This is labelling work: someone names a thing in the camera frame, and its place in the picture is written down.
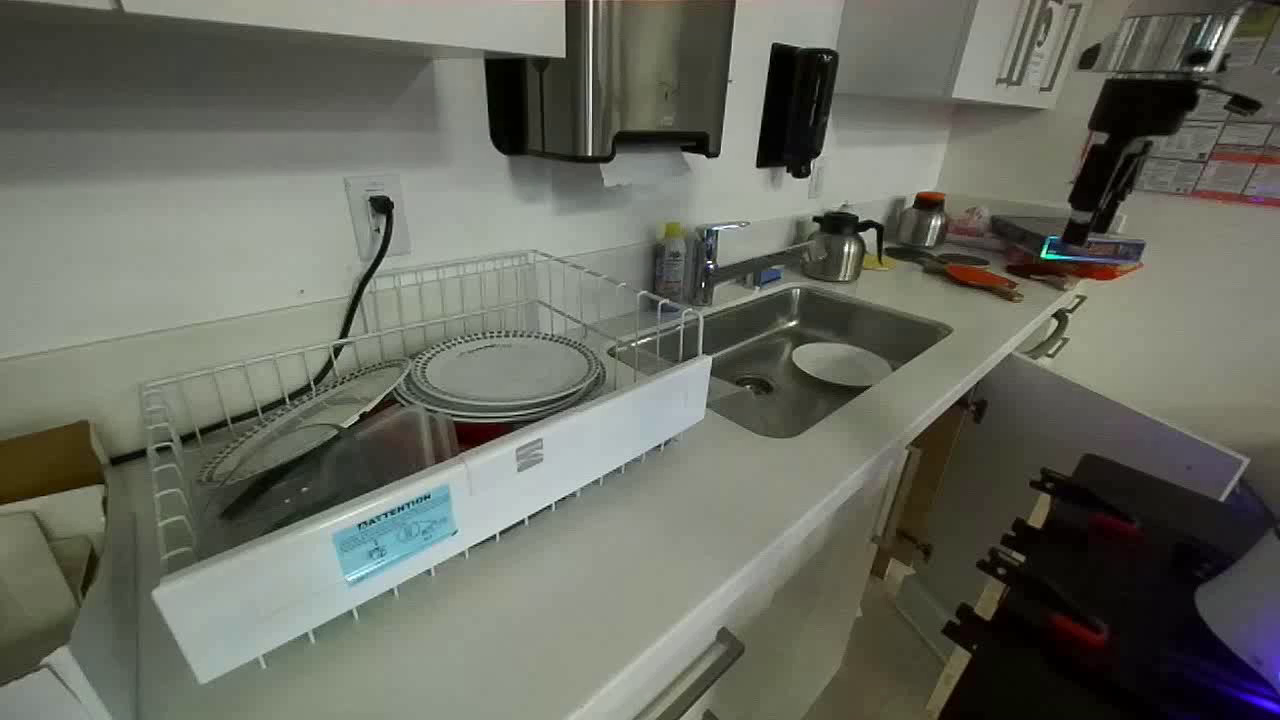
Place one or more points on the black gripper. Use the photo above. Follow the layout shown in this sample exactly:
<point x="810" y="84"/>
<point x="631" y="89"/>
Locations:
<point x="1134" y="105"/>

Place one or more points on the white base cabinet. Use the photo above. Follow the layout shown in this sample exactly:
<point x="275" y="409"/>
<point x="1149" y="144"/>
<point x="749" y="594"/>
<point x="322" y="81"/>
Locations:
<point x="801" y="603"/>

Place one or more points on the red flat item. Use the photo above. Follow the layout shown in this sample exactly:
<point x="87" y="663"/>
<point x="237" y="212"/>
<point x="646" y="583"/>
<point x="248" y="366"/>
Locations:
<point x="1094" y="271"/>

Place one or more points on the purple flat box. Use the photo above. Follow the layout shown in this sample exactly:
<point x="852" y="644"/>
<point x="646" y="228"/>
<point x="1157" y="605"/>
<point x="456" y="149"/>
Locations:
<point x="1024" y="228"/>

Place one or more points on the gray notice board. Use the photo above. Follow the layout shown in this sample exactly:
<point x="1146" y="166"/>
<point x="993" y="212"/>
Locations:
<point x="1241" y="160"/>

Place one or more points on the silver pot red lid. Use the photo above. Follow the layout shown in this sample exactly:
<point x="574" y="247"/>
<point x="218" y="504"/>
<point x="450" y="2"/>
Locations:
<point x="922" y="226"/>

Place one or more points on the black steel kettle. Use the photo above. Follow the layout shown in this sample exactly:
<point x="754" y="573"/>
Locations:
<point x="837" y="251"/>

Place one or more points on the stainless steel sink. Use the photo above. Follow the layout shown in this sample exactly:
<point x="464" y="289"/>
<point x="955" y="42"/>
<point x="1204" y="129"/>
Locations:
<point x="852" y="322"/>

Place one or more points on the black red bar clamp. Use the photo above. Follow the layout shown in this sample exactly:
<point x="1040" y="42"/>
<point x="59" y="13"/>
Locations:
<point x="1024" y="573"/>
<point x="1032" y="632"/>
<point x="1086" y="500"/>

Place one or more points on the white plate in sink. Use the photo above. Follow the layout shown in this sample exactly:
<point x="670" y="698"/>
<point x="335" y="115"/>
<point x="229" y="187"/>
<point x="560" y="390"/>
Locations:
<point x="841" y="366"/>

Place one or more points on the blue sponge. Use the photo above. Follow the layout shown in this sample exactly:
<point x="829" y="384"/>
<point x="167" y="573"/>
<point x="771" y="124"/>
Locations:
<point x="767" y="273"/>

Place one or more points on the chrome sink faucet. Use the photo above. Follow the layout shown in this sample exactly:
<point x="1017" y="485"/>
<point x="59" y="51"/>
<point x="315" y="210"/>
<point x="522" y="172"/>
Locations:
<point x="726" y="273"/>

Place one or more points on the black robot stand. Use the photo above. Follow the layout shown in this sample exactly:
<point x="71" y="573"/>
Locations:
<point x="1146" y="603"/>

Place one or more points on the clear soap bottle yellow cap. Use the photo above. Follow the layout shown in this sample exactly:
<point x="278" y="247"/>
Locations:
<point x="670" y="265"/>

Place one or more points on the white paper towel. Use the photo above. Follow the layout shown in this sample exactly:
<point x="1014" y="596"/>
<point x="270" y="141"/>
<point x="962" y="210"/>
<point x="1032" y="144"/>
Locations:
<point x="646" y="166"/>

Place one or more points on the steel paper towel dispenser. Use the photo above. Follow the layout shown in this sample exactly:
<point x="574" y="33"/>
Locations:
<point x="624" y="75"/>

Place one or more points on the white rack tray blue label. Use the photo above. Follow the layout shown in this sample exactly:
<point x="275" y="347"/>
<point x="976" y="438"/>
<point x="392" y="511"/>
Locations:
<point x="574" y="462"/>

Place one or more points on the red bowl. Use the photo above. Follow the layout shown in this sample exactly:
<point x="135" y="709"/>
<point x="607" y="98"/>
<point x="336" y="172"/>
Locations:
<point x="485" y="435"/>

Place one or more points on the tilted white dinner plate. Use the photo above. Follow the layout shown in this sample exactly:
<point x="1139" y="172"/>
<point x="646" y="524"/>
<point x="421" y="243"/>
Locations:
<point x="301" y="424"/>

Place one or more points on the black wall soap dispenser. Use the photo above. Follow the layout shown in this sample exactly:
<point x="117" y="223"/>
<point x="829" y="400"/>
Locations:
<point x="799" y="105"/>

